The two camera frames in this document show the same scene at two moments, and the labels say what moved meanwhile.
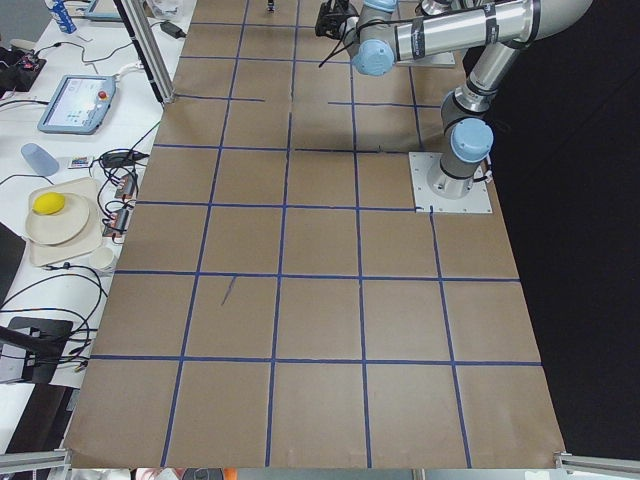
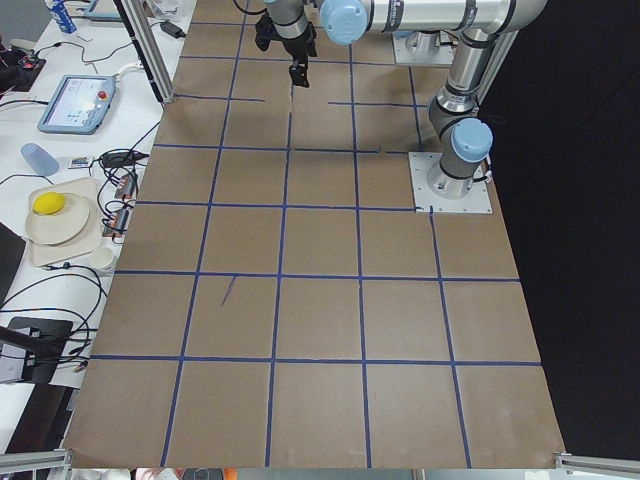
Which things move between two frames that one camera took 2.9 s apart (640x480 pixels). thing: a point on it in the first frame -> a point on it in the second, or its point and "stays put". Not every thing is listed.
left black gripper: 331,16 -> 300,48
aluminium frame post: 149,49 stays put
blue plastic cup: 39,160 stays put
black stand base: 45,340 stays put
